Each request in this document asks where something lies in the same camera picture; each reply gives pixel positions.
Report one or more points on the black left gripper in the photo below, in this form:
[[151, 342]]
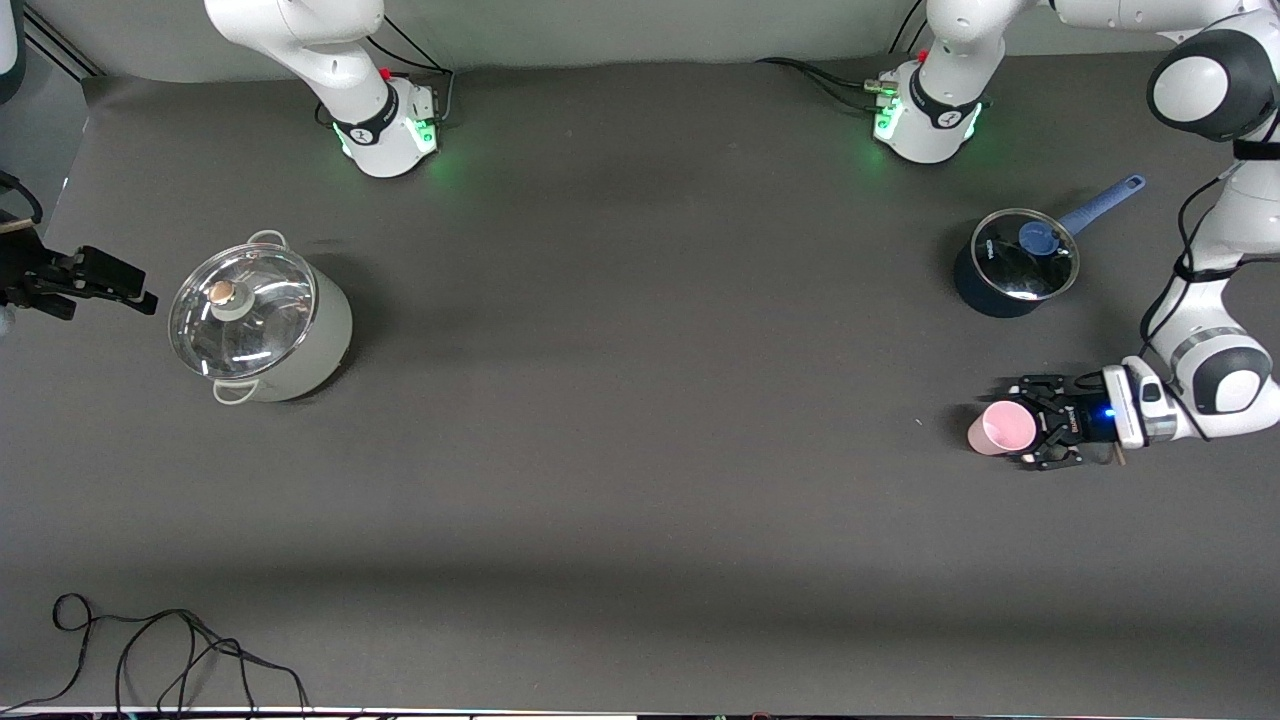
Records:
[[1078, 423]]

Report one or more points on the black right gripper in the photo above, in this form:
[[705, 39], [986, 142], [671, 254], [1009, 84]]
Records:
[[30, 274]]

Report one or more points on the pink plastic cup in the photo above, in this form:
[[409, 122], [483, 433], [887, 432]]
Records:
[[1002, 430]]

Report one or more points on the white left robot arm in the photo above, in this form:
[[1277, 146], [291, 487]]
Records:
[[1230, 230]]

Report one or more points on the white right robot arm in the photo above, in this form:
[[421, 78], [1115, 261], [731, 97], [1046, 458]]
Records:
[[340, 60]]

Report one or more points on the dark blue saucepan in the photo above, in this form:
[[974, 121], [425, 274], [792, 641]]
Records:
[[985, 298]]

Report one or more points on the glass lid with blue knob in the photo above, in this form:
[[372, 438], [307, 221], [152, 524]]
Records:
[[1010, 265]]

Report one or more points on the pale grey stockpot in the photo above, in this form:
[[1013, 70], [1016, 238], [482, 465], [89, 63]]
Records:
[[320, 340]]

